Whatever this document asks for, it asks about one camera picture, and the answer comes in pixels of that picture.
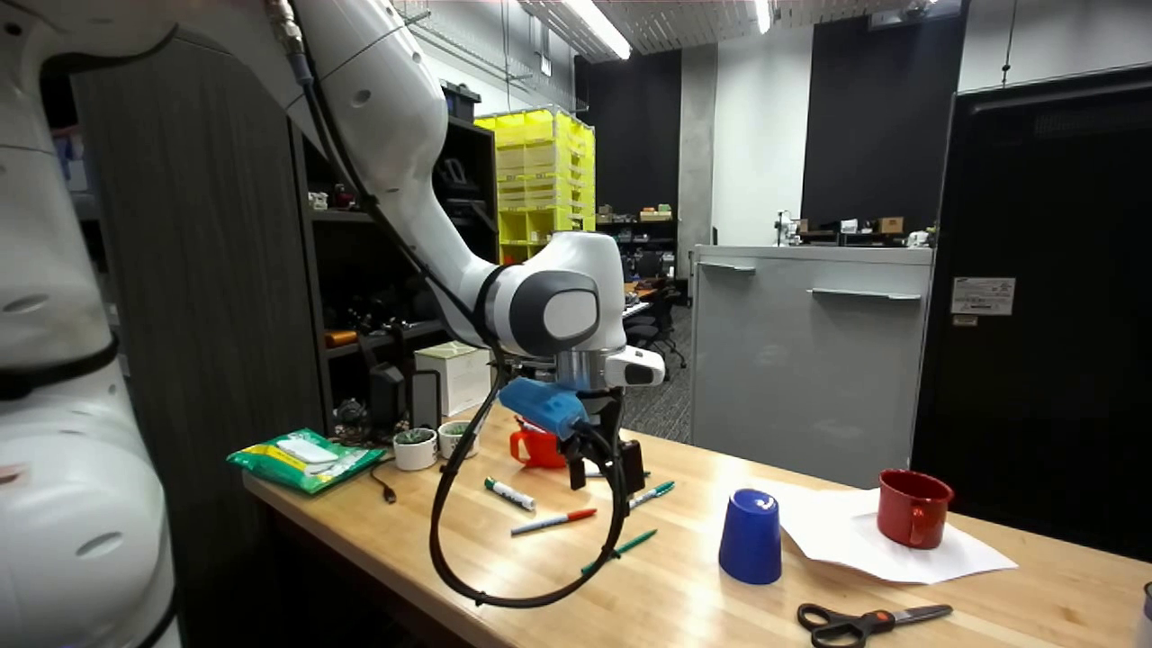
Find black handled scissors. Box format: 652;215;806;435
797;603;957;648

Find black office chair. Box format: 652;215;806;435
623;279;693;387

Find white marker with red cap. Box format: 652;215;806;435
509;503;600;540

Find dark red mug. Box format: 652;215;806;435
876;464;957;556

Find blue camera mount bracket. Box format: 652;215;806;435
494;374;594;442

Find orange-red cup with handle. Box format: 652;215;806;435
509;419;575;473

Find yellow crate stack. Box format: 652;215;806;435
474;104;600;269

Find small white green-rimmed cup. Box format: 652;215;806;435
390;426;438;473
435;419;482;461

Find white paper sheet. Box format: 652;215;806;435
779;483;1023;591

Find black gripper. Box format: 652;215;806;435
563;387;652;495

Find green and white marker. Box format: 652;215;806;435
630;478;681;513

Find white marker with green cap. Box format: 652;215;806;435
482;476;539;515

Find grey metal cabinet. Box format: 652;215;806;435
689;240;939;491

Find white box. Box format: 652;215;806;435
411;339;497;426

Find black cabinet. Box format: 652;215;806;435
912;64;1152;566

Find white label sticker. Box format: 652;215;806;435
951;275;1020;320

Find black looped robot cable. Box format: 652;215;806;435
424;401;636;614

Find dark wooden shelf unit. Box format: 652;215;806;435
46;21;509;648

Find green wipes packet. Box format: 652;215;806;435
224;426;390;500

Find blue plastic cup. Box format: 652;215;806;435
717;488;790;587

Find long ceiling light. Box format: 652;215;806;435
554;0;636;64

